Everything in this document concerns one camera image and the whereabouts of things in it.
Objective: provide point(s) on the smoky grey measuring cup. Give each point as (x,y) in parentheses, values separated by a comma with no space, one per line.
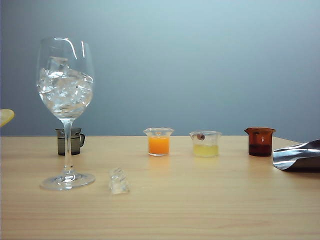
(75,146)

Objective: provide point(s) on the measuring cup with orange juice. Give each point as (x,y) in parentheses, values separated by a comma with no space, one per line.
(159,146)

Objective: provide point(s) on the measuring cup with yellow juice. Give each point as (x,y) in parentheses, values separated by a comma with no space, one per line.
(205,150)

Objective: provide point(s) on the amber brown measuring cup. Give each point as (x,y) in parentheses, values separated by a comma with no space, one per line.
(260,147)

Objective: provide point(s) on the melting clear ice chunk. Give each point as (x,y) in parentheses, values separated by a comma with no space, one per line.
(118,182)

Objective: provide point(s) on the small clear ice cube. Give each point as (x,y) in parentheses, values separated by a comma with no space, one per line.
(87,79)

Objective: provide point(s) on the clear stemmed wine glass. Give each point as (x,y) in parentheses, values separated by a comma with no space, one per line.
(66,152)

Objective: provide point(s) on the large clear ice cube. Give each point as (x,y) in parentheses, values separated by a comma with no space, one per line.
(58,64)

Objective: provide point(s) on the shiny metal ice scoop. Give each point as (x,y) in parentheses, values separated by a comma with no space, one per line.
(297,158)

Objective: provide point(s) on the yellow lemon slice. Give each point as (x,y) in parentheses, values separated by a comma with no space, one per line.
(5,117)

